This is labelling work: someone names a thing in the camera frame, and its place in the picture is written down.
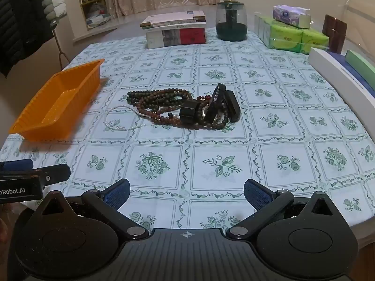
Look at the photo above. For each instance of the purple tissue pack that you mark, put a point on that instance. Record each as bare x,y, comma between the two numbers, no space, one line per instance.
290,16

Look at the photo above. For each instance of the orange plastic tray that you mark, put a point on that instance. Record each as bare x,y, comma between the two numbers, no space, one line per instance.
58,102

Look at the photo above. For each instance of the black glossy case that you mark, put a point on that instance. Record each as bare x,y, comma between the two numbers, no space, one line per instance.
233,106

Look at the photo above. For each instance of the yellow wooden bookshelf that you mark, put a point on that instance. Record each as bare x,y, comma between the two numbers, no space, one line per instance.
77,0

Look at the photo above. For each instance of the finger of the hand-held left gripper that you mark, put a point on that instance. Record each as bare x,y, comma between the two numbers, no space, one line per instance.
17,164
54,174

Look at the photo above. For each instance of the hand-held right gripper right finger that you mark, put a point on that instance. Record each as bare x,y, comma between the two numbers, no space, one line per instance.
257,194

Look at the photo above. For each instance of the thick red white book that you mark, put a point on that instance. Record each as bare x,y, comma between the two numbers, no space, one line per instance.
175,36

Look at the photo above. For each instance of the green tissue packs bundle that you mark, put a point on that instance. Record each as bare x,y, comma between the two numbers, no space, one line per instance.
287,36

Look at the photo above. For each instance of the green glass jar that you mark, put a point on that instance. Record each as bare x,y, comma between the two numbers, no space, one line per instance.
231,23

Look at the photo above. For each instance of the green flat box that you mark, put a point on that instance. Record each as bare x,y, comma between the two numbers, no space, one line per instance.
361,63

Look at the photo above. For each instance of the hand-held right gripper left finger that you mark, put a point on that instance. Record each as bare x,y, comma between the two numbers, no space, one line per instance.
116,194

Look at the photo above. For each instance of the black puffer jacket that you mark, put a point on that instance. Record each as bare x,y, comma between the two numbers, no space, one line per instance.
20,20

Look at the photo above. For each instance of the long white box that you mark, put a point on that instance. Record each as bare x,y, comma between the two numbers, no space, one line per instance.
331,63

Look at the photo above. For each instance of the thin white book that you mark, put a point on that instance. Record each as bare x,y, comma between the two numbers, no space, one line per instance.
175,25

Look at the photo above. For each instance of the gold metal coat rack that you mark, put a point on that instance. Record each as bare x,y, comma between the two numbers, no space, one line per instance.
60,55

